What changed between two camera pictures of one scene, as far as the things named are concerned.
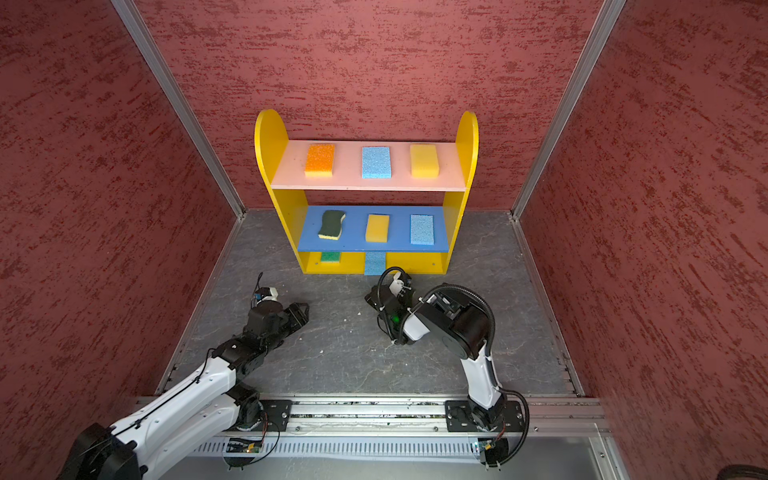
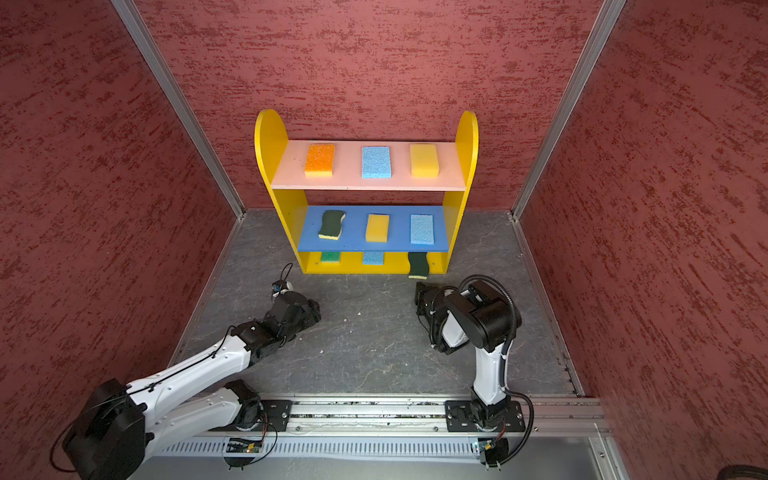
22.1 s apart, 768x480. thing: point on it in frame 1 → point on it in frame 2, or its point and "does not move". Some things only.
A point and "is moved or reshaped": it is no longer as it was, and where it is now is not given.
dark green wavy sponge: x=332 y=224 does not move
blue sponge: x=374 y=263 is moved or reshaped
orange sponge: x=319 y=161 does not move
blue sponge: x=422 y=229 does not move
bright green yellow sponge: x=331 y=258 does not move
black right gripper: x=371 y=299 → x=422 y=292
